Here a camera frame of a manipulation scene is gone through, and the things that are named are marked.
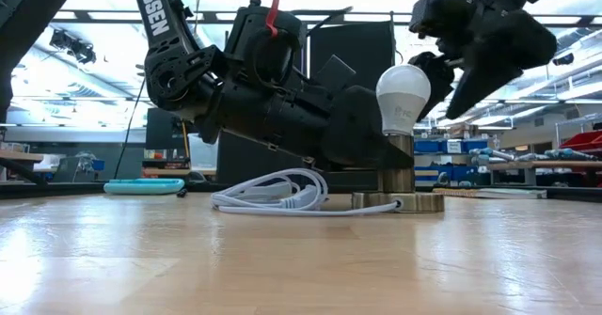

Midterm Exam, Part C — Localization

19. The black ceiling device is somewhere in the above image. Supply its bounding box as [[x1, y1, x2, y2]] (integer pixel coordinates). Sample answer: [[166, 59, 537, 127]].
[[49, 28, 98, 66]]

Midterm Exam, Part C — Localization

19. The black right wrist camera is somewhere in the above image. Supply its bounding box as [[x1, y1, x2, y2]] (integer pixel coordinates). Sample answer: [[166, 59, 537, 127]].
[[408, 0, 475, 39]]

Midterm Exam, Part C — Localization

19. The small wooden table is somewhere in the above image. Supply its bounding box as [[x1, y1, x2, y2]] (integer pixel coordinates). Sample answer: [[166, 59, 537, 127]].
[[0, 149, 45, 184]]

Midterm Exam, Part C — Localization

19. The red cable tie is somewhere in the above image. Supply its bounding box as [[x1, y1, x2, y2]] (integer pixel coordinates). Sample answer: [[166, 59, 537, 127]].
[[265, 0, 283, 39]]

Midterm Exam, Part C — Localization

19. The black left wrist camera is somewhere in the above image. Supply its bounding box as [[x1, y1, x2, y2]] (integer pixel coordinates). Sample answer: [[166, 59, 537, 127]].
[[224, 0, 307, 98]]

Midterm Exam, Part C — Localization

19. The red storage bin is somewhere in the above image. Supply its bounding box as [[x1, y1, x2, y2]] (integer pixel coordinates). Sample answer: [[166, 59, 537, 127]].
[[559, 130, 602, 152]]

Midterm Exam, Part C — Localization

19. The black monitor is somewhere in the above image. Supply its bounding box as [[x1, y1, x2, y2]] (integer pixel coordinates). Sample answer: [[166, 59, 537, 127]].
[[144, 106, 208, 150]]

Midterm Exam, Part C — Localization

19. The translucent plastic bin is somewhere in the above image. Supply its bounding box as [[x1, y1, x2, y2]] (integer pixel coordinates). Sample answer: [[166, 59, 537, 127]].
[[187, 134, 220, 171]]

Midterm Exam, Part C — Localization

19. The white lamp power cord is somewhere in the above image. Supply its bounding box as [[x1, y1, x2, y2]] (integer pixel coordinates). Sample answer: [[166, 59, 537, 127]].
[[210, 167, 404, 218]]

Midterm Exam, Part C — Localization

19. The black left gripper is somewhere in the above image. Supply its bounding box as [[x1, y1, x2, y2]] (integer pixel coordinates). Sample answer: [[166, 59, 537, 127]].
[[195, 55, 416, 171]]

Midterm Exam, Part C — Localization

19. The teal flat tray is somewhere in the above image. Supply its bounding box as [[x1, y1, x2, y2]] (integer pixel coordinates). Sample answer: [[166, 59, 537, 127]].
[[103, 178, 186, 197]]

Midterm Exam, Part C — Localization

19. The black hanging cable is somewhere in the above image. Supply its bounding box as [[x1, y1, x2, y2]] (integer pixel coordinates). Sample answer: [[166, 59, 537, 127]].
[[112, 77, 147, 181]]

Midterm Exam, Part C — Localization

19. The brass lamp base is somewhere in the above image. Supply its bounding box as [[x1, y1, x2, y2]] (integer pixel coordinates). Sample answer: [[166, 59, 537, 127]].
[[351, 134, 446, 214]]

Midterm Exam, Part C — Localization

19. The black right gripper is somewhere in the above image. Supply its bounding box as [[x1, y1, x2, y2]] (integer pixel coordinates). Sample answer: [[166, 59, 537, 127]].
[[407, 0, 560, 122]]

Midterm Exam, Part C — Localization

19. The olive green notebook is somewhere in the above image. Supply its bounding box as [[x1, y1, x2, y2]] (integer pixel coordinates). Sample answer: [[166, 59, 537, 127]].
[[432, 187, 548, 200]]

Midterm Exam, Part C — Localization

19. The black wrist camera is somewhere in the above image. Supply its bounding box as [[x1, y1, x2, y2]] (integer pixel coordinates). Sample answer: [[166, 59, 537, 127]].
[[408, 0, 475, 39], [224, 0, 307, 98]]

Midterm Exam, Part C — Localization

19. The long wooden workbench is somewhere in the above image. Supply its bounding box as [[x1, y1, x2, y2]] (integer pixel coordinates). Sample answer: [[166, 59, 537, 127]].
[[488, 160, 602, 185]]

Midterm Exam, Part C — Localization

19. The white lightbulb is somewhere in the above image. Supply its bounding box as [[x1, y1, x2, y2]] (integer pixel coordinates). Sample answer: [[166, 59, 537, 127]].
[[374, 64, 433, 136]]

